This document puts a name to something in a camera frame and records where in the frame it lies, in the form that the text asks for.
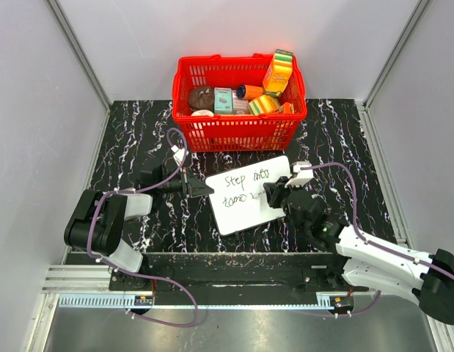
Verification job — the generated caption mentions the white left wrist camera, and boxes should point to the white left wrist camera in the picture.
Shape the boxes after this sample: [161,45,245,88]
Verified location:
[171,145,187,166]

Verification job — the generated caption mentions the red plastic shopping basket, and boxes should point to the red plastic shopping basket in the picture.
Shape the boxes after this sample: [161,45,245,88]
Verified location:
[172,54,307,153]

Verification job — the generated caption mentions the brown round bread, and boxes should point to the brown round bread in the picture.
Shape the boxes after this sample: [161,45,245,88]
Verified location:
[188,86,215,111]

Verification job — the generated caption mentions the white round lid container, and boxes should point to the white round lid container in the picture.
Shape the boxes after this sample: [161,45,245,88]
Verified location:
[191,109,214,117]

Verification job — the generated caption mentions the orange snack packet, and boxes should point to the orange snack packet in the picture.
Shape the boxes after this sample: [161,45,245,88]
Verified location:
[277,102,295,114]

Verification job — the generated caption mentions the yellow green sponge pack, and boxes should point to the yellow green sponge pack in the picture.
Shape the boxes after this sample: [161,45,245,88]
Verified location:
[249,95,280,116]

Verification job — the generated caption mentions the small white whiteboard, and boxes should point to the small white whiteboard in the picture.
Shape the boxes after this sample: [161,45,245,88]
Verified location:
[205,155,291,235]

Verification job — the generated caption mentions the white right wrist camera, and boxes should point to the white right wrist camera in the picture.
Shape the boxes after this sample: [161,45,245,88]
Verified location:
[285,161,314,188]

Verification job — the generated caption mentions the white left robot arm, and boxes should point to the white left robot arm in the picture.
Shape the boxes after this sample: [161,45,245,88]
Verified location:
[64,166,214,290]

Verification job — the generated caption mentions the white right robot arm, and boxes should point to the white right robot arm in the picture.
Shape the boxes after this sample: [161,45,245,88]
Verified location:
[263,177,454,326]

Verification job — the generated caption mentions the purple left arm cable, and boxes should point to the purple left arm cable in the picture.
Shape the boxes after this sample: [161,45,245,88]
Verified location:
[86,128,201,327]

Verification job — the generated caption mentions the pink white small box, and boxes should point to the pink white small box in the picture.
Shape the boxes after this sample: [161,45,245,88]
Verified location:
[232,90,250,115]

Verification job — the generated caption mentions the orange blue cylindrical can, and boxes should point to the orange blue cylindrical can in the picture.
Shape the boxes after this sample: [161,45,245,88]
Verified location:
[236,84,264,100]

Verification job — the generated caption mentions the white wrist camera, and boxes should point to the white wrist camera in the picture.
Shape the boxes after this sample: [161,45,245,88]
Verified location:
[171,145,187,166]
[285,161,314,188]

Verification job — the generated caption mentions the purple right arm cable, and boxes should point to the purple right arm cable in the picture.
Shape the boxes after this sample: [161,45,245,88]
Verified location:
[299,161,454,318]

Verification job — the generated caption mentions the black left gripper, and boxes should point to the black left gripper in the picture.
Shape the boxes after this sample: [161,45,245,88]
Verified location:
[157,166,214,199]

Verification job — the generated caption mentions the orange green sponge box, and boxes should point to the orange green sponge box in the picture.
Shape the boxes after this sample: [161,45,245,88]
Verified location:
[262,49,293,98]

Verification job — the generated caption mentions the white whiteboard marker pen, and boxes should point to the white whiteboard marker pen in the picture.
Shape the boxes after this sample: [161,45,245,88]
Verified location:
[251,190,266,199]

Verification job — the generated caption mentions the teal white small box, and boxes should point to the teal white small box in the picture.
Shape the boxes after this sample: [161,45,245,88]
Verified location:
[213,87,233,114]

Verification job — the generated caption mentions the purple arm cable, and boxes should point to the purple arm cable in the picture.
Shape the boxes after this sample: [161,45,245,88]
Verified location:
[299,161,454,318]
[86,128,201,327]

